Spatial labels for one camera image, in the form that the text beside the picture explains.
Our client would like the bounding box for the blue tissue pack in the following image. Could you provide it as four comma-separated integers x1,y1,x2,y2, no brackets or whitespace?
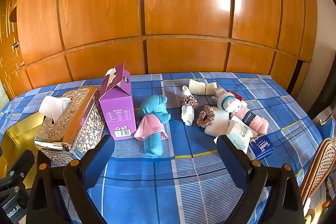
247,135,274,160

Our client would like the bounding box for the pink fluffy dishcloth roll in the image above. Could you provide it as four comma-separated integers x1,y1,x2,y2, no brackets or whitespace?
231,106,269,135

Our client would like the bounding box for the white cloth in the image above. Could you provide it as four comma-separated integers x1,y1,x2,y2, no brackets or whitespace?
205,107,230,137

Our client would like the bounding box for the red christmas sock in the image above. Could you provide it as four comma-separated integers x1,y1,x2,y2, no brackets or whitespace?
228,90,244,101

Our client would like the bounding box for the brown satin scrunchie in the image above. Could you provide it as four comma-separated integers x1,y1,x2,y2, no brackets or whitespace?
197,105,215,128

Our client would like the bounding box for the white sock blue stripe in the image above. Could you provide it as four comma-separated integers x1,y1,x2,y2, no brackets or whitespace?
212,88,247,113

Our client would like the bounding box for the white sock with scrunchie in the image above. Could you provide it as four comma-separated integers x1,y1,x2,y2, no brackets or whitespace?
181,85,198,126

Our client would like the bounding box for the blue plush doll pink dress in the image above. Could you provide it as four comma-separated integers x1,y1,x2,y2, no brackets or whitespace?
134,95,171,157

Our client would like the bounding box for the beige mesh cloth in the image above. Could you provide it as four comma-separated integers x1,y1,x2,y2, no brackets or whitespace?
189,79,218,96

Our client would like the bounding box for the gold metal tray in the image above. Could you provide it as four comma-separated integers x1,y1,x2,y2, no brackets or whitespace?
0,113,44,188

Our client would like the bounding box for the rattan chair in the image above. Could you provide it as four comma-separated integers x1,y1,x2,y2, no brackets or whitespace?
300,138,335,223

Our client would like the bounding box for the ornate silver tissue box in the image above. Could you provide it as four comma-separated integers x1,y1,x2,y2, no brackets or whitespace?
34,86,106,166

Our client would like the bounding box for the blue plaid bed sheet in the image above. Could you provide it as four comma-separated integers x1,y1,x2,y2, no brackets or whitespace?
0,72,336,224

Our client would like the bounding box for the purple cardboard snack box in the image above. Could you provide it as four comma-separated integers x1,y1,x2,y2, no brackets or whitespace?
99,62,137,141

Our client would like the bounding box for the wooden wardrobe wall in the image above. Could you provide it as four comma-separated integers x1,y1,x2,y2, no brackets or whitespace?
1,0,317,98

